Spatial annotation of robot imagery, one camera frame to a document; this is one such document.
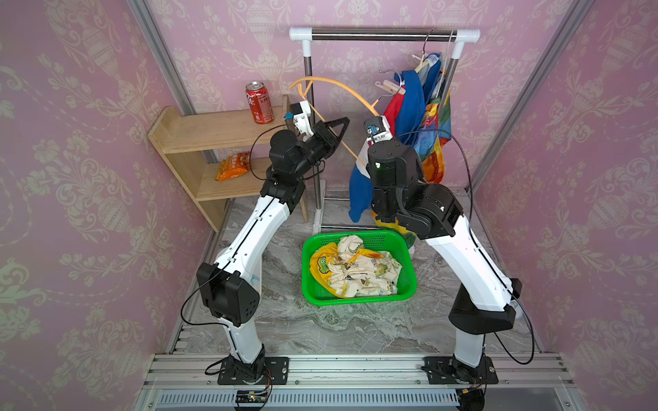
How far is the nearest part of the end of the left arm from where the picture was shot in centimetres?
58

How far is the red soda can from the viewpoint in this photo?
76 cm

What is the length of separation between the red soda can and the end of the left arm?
0.27 metres
